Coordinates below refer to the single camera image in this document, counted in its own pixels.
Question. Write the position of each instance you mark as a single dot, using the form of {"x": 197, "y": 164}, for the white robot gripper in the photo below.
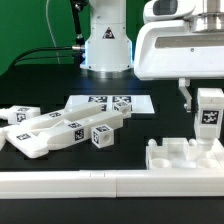
{"x": 169, "y": 50}

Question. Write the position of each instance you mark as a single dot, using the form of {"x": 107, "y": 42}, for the white chair seat block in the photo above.
{"x": 180, "y": 153}

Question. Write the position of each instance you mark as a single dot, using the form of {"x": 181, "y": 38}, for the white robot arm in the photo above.
{"x": 101, "y": 32}

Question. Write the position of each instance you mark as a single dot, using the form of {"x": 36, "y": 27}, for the long white chair side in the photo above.
{"x": 62, "y": 136}

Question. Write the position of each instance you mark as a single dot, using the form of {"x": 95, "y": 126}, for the small white tagged cube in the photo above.
{"x": 123, "y": 107}

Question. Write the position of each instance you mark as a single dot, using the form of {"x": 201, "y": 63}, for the white cube with hole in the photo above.
{"x": 102, "y": 136}

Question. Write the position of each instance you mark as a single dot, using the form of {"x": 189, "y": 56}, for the white piece at left edge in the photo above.
{"x": 2, "y": 138}

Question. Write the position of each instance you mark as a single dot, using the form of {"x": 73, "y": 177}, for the white marker base plate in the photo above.
{"x": 140, "y": 104}

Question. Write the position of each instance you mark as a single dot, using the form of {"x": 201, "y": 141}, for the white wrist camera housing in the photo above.
{"x": 160, "y": 10}

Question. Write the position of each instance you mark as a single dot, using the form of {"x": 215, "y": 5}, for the white U-shaped border frame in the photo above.
{"x": 120, "y": 183}

